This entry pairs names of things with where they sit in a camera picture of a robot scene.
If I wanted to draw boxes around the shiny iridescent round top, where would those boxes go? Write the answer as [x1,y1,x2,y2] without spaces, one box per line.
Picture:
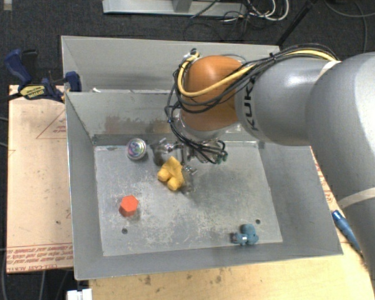
[126,137,148,161]

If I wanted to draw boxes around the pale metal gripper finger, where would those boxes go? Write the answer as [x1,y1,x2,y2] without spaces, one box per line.
[181,164,198,194]
[151,138,173,166]

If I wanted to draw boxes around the yellow foam toy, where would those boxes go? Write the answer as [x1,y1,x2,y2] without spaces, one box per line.
[157,156,186,192]

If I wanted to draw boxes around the blue toy animal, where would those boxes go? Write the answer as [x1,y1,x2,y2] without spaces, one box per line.
[231,223,259,246]

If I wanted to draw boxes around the grey metal bin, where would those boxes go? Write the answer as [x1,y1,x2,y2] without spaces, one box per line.
[61,35,344,281]

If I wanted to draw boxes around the orange hexagonal block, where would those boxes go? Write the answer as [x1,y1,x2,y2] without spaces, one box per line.
[118,194,140,218]

